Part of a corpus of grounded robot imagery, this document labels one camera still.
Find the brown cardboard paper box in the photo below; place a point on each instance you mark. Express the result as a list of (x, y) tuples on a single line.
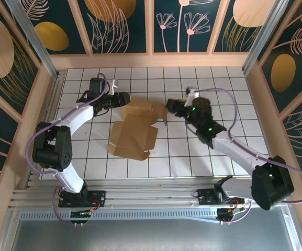
[(135, 133)]

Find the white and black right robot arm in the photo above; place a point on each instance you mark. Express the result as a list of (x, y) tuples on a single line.
[(239, 151)]

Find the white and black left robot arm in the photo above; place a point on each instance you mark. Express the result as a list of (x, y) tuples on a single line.
[(72, 120)]

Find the grey metal sheet tray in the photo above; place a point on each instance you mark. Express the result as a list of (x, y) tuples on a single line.
[(153, 235)]

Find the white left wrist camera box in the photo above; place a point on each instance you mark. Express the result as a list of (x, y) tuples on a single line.
[(114, 85)]

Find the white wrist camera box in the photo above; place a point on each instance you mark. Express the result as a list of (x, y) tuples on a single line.
[(114, 85), (191, 94)]

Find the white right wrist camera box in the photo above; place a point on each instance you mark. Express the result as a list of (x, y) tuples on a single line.
[(191, 94)]

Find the aluminium side rail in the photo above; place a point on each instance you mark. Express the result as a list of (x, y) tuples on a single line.
[(51, 109)]

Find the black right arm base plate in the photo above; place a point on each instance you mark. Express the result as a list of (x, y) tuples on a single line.
[(204, 197)]

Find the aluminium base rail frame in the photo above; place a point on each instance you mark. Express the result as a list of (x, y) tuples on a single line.
[(153, 194)]

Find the aluminium corner post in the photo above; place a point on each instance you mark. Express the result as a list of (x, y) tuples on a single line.
[(33, 39), (265, 34)]

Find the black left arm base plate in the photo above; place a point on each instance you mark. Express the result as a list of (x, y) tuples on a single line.
[(99, 196)]

